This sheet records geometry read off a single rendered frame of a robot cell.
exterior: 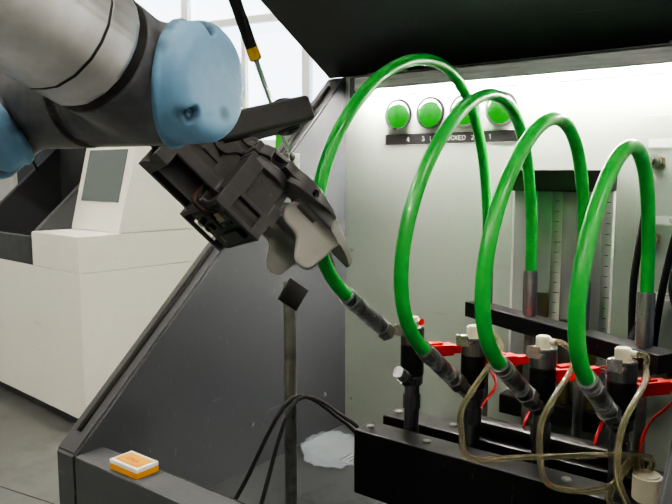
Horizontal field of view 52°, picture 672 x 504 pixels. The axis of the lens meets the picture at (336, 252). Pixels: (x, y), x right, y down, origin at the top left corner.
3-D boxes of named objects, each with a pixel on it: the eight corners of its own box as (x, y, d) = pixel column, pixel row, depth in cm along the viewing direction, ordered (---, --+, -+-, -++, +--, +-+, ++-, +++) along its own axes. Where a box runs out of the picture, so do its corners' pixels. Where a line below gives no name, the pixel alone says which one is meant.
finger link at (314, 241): (325, 301, 66) (255, 238, 63) (353, 255, 69) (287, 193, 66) (344, 297, 63) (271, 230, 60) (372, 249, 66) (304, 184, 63)
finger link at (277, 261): (292, 303, 70) (233, 241, 66) (320, 260, 73) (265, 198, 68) (312, 303, 67) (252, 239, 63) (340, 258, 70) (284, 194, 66)
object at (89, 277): (-62, 390, 408) (-86, 45, 385) (106, 354, 489) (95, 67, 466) (37, 449, 322) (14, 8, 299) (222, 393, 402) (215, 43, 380)
